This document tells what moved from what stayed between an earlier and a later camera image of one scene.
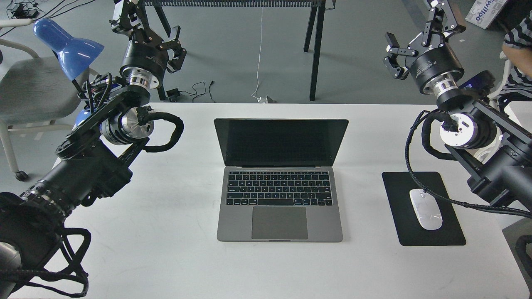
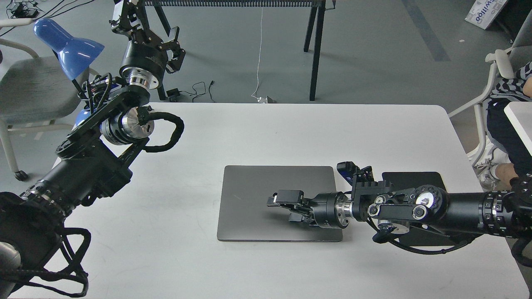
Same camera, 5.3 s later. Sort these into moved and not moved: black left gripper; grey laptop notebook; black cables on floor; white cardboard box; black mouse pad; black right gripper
Moved: grey laptop notebook; black right gripper
Not moved: black left gripper; white cardboard box; black mouse pad; black cables on floor
